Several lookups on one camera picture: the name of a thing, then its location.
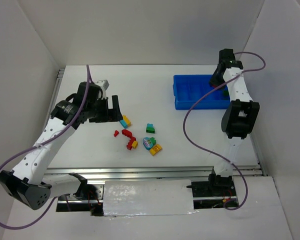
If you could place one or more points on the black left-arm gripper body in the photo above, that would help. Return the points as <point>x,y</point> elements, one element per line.
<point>105,110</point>

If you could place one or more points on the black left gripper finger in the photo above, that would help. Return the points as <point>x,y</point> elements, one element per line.
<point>114,113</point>
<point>101,119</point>

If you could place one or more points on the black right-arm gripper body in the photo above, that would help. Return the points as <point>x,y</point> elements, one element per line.
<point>216,80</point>

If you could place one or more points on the small red lego slope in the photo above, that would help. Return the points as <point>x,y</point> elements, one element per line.
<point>116,133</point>

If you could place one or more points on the red stepped lego brick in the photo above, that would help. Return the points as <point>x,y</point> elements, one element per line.
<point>127,133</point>

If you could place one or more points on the small yellow lego brick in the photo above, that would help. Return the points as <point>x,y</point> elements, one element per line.
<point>134,144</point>

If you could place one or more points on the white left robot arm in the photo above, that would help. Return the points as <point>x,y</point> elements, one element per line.
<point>27,182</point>

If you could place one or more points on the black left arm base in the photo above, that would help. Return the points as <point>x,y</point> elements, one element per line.
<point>91,201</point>

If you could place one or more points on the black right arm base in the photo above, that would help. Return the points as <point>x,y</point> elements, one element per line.
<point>216,192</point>

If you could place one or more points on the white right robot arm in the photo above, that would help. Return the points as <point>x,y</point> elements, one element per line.
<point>238,120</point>

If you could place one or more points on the blue plastic bin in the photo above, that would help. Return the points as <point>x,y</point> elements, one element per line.
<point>188,88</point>

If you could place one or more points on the turquoise small lego brick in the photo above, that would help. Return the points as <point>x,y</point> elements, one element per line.
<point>150,125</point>

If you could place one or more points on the green curved lego brick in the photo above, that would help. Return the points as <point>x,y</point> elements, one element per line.
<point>150,130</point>

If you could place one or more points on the small green lego brick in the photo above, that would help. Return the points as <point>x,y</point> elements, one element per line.
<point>153,140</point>

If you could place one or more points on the yellow curved lego brick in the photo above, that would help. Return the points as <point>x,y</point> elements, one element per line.
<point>155,149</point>

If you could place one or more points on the silver foil covered board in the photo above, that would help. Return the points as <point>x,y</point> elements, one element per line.
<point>147,198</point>

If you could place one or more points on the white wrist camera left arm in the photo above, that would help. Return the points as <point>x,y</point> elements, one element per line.
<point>103,84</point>

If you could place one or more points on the aluminium frame rail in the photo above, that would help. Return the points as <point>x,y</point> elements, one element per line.
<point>142,173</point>

